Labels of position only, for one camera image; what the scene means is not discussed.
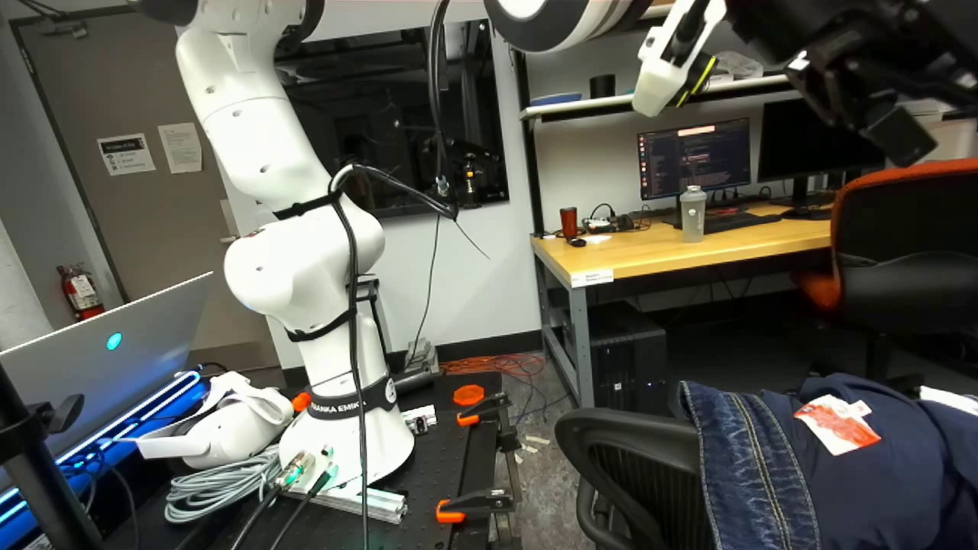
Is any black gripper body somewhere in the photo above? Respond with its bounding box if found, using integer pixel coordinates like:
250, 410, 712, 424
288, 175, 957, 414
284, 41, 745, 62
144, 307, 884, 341
728, 0, 978, 135

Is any blue denim jacket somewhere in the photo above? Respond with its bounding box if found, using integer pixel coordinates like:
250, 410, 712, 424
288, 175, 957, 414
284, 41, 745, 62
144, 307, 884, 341
678, 369, 978, 550

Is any orange black office chair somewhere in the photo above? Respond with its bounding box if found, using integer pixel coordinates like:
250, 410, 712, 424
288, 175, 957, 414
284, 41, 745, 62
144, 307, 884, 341
793, 155, 978, 396

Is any black mesh office chair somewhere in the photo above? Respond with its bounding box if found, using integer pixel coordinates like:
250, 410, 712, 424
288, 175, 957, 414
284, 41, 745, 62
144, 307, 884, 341
553, 406, 722, 550

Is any dark computer monitor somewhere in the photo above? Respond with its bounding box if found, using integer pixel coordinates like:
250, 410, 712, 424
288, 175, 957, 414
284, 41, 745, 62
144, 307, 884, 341
754, 94, 889, 219

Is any lit computer monitor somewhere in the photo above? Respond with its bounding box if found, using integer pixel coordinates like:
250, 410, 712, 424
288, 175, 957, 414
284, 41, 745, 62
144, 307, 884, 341
636, 118, 754, 205

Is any wooden top desk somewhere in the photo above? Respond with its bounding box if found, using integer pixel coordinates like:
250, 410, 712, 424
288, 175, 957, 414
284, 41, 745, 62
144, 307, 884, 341
529, 205, 849, 414

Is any grey metal shelf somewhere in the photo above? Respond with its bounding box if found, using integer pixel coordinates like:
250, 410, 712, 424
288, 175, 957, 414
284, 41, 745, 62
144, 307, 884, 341
518, 72, 807, 125

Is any black computer tower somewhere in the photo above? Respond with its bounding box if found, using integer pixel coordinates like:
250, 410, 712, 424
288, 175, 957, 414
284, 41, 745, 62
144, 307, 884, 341
591, 302, 673, 420

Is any orange black clamp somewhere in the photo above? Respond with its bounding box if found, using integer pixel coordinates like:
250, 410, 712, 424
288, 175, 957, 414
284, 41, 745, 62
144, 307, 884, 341
448, 380, 516, 432
430, 487, 516, 532

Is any plain white paper sheet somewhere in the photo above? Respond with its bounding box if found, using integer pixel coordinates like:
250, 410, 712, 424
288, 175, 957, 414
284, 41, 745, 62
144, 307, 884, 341
157, 121, 205, 177

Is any white plastic device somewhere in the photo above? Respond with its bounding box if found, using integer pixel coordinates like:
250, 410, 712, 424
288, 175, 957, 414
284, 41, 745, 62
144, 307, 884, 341
132, 369, 296, 472

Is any printed white door sign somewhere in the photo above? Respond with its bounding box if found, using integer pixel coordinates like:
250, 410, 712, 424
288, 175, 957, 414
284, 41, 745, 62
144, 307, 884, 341
93, 131, 160, 182

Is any grey door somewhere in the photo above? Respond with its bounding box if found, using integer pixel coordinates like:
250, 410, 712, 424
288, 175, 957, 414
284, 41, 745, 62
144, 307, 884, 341
8, 10, 277, 375

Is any silver laptop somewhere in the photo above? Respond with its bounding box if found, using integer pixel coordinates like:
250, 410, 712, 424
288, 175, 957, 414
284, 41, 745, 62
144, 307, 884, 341
0, 268, 216, 458

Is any red fire extinguisher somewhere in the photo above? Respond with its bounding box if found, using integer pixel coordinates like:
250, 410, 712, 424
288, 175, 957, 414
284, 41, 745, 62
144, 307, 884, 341
54, 262, 108, 320

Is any blue case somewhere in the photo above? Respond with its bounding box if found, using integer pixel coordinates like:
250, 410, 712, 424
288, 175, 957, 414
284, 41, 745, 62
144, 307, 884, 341
0, 366, 210, 550

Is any black tripod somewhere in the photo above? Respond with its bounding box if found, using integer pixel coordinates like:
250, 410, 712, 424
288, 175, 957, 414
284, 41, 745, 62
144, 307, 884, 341
0, 363, 103, 550

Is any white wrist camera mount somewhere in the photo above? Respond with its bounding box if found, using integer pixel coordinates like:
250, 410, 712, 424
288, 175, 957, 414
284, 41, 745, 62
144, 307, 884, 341
630, 0, 732, 123

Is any black wall television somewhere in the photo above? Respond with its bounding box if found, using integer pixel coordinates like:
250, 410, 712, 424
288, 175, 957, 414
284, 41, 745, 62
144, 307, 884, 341
271, 25, 514, 225

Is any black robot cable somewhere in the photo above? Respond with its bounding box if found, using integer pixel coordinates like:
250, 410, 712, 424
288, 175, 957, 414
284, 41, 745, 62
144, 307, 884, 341
226, 0, 492, 550

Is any coiled grey cable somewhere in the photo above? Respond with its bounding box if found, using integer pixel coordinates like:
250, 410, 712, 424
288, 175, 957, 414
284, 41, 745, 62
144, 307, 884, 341
161, 453, 284, 529

